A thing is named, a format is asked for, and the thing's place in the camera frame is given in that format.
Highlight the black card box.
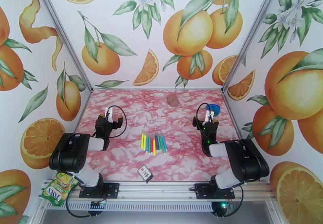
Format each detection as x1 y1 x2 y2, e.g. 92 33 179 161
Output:
138 165 154 184

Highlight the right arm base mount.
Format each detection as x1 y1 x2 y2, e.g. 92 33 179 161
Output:
194 183 235 200

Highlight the black puck with green light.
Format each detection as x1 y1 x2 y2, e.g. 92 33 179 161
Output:
211 200 234 218

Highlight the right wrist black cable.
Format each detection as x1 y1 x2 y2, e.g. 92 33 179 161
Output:
196 103 211 143

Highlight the small circuit board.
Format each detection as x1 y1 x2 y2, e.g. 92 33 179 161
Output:
90 200 107 210

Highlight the green yellow candy bag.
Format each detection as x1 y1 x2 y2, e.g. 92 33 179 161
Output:
41 172 79 207

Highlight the right base black cable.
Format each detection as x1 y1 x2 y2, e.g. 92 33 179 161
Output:
223 183 245 218

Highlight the slotted cable tray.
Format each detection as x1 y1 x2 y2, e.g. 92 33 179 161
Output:
45 201 215 212

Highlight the left base black cable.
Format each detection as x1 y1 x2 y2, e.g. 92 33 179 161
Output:
65 190 101 218

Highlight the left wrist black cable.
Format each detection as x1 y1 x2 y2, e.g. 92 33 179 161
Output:
107 105 128 138

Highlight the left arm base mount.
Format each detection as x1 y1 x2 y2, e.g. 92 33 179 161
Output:
79 182 120 199

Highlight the blue lid plastic cup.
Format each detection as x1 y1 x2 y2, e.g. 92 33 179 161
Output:
206 104 221 117

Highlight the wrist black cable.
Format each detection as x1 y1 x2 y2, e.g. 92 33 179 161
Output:
196 103 211 143
107 105 128 138

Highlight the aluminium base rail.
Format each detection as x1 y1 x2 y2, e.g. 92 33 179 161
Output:
38 180 277 202

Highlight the aluminium frame post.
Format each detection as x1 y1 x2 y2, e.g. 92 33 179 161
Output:
31 0 94 92
222 0 287 94

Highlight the base black cable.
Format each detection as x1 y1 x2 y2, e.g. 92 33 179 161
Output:
65 190 101 218
223 183 245 218

